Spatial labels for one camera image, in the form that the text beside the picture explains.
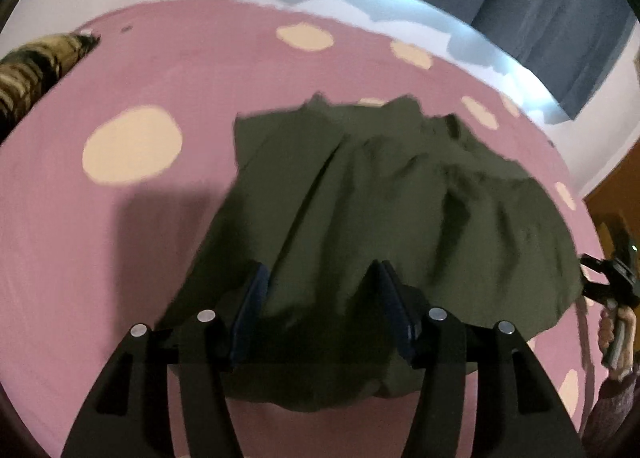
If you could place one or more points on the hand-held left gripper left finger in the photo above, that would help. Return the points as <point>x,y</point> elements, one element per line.
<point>250,308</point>

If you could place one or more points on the brown wooden door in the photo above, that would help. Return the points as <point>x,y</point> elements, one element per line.
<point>612,188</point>

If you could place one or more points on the striped yellow black pillow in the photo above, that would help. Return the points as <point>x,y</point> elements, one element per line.
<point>30,72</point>

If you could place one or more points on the blue curtain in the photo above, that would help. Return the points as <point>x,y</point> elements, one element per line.
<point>525,2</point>

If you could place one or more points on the olive green zip jacket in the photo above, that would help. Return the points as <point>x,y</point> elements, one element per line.
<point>380,188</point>

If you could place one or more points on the person's right hand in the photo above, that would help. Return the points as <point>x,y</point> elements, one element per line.
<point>620,338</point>

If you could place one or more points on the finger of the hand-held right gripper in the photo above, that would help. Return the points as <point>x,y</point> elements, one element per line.
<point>596,291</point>
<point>592,263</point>

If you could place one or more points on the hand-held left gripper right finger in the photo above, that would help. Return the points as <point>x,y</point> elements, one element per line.
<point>397,318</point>

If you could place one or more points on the pink spotted bed sheet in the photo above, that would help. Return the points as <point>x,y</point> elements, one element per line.
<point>200,57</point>

